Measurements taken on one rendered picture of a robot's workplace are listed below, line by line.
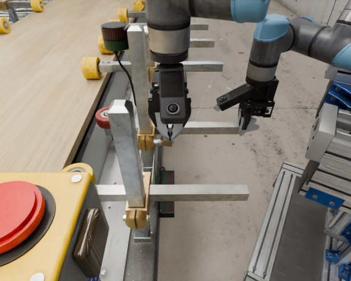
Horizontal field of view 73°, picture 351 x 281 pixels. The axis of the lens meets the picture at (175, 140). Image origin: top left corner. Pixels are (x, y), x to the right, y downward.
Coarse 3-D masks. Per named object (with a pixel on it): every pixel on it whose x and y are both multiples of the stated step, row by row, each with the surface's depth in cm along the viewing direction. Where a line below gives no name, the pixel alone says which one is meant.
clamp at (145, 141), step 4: (152, 124) 76; (152, 128) 74; (152, 132) 73; (140, 136) 72; (144, 136) 72; (148, 136) 72; (152, 136) 72; (140, 140) 71; (144, 140) 71; (148, 140) 71; (152, 140) 72; (140, 144) 72; (144, 144) 72; (148, 144) 72; (152, 144) 72; (140, 148) 73; (144, 148) 73; (148, 148) 73; (152, 148) 73
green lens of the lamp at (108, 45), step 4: (104, 40) 54; (124, 40) 54; (104, 44) 55; (108, 44) 54; (112, 44) 54; (116, 44) 54; (120, 44) 54; (124, 44) 55; (128, 44) 56; (108, 48) 55; (112, 48) 54; (116, 48) 54; (120, 48) 54; (124, 48) 55
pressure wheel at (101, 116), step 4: (104, 108) 76; (108, 108) 76; (96, 112) 75; (100, 112) 75; (104, 112) 75; (96, 116) 73; (100, 116) 73; (104, 116) 73; (96, 120) 74; (100, 120) 72; (104, 120) 72; (108, 120) 72; (100, 124) 73; (104, 124) 72; (108, 124) 72; (104, 128) 73; (108, 128) 73; (112, 136) 80
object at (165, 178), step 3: (165, 171) 83; (165, 174) 82; (165, 177) 81; (162, 180) 80; (165, 180) 80; (162, 183) 79; (165, 183) 79; (162, 201) 74; (165, 201) 74; (162, 204) 73; (165, 204) 73; (162, 207) 72; (165, 207) 72; (162, 210) 72; (165, 210) 72
